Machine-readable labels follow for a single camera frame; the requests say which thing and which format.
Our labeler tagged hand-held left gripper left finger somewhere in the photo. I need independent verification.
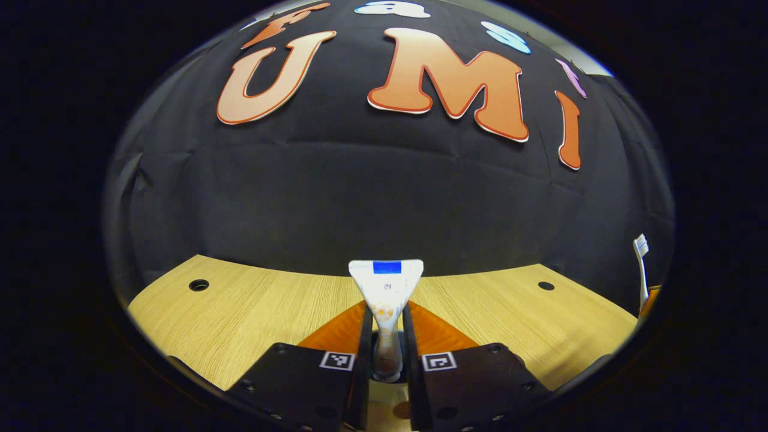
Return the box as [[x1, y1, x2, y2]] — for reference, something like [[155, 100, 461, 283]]
[[227, 300, 374, 432]]

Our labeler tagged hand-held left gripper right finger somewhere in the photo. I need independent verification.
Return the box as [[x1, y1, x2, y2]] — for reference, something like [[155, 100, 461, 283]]
[[402, 300, 553, 432]]

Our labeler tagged white toothbrush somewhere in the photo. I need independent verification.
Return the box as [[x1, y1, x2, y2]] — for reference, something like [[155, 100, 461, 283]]
[[633, 234, 652, 313]]

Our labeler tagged white toothpaste tube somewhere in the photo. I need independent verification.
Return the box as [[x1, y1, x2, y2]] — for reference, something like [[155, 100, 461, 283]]
[[348, 259, 425, 383]]

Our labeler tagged wooden desktop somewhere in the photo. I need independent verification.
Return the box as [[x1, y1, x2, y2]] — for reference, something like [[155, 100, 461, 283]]
[[127, 254, 638, 432]]

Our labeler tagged black backdrop cloth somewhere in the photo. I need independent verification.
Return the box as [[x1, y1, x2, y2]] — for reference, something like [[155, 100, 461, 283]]
[[102, 0, 676, 313]]

